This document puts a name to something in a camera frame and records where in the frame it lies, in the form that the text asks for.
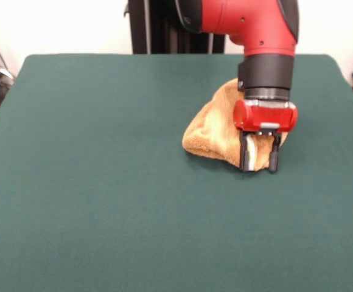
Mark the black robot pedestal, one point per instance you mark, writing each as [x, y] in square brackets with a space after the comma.
[158, 27]

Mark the dark green table cloth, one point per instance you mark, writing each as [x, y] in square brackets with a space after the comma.
[103, 182]

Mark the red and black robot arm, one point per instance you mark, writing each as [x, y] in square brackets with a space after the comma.
[255, 30]

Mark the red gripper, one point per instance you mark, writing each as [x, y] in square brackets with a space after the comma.
[264, 118]

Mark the orange terry towel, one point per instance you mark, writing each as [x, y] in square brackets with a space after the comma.
[210, 130]

